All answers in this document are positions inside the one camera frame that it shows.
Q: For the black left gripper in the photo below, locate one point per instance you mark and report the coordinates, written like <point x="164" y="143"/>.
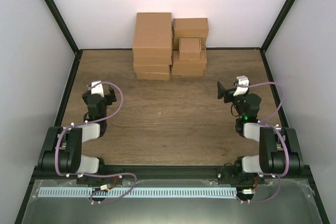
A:
<point x="113" y="99"/>

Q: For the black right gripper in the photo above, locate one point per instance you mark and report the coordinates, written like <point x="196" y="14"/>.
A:
<point x="222" y="92"/>

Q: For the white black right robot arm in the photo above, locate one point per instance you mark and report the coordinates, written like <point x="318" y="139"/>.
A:
<point x="279" y="149"/>

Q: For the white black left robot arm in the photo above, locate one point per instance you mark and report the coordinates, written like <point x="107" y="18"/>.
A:
<point x="62" y="148"/>

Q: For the bottom small cardboard box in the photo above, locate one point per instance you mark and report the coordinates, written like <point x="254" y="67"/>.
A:
<point x="187" y="72"/>

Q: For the small cardboard box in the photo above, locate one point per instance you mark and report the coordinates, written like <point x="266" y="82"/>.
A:
<point x="192" y="64"/>
<point x="176" y="41"/>
<point x="191" y="27"/>
<point x="187" y="72"/>

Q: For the bottom large cardboard box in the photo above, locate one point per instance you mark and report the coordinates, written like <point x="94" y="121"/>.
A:
<point x="153" y="76"/>

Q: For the large cardboard box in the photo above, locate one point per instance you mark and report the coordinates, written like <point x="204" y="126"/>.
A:
<point x="153" y="35"/>
<point x="153" y="76"/>
<point x="152" y="61"/>
<point x="152" y="68"/>

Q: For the upper small cardboard box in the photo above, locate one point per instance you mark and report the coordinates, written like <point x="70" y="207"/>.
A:
<point x="176" y="41"/>

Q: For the top small cardboard box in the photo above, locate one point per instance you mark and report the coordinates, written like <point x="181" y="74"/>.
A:
<point x="191" y="27"/>

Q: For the top large cardboard box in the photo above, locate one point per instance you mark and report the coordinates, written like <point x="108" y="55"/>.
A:
<point x="153" y="35"/>

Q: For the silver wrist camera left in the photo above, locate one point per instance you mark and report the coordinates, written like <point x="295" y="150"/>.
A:
<point x="96" y="87"/>

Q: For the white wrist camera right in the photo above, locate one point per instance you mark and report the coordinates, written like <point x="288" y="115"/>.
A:
<point x="241" y="84"/>

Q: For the black cage frame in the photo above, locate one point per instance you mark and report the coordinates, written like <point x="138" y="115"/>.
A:
<point x="78" y="54"/>

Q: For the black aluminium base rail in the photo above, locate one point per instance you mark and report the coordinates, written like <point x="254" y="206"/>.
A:
<point x="223" y="174"/>

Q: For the light blue slotted cable duct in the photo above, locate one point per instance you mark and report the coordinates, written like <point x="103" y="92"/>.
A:
<point x="159" y="192"/>

